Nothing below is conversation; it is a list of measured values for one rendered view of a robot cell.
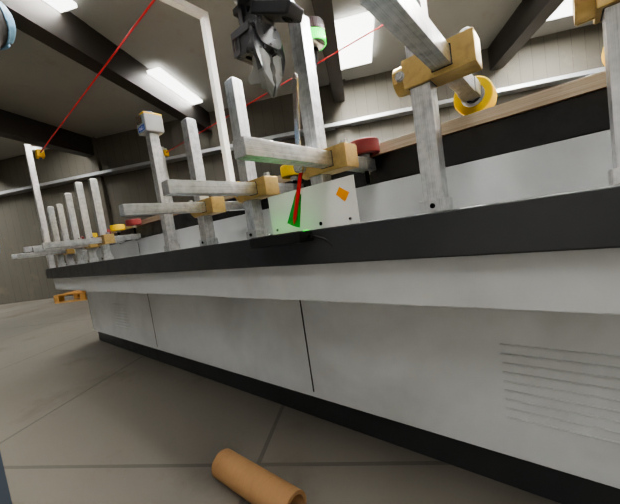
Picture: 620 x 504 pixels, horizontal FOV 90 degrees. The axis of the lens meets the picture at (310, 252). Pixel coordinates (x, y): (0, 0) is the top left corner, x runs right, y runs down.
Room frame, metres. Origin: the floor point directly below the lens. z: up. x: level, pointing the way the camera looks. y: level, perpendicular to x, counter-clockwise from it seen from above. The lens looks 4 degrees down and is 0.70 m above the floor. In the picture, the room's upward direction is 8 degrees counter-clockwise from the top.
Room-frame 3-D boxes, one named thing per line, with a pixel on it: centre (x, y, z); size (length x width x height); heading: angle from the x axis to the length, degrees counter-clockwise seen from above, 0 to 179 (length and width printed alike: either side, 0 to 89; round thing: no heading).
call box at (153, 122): (1.21, 0.53, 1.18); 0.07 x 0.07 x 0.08; 50
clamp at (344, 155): (0.71, -0.07, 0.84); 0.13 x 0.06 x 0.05; 50
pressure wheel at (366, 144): (0.81, -0.18, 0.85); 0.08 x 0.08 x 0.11
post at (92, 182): (1.69, 1.10, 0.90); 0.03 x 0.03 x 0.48; 50
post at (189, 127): (1.05, 0.33, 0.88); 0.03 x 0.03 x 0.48; 50
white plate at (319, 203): (0.72, -0.01, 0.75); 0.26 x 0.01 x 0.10; 50
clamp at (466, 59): (0.55, -0.26, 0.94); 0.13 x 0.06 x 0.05; 50
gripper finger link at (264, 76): (0.69, 0.05, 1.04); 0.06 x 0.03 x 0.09; 50
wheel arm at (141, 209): (0.98, 0.33, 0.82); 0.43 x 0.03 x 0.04; 140
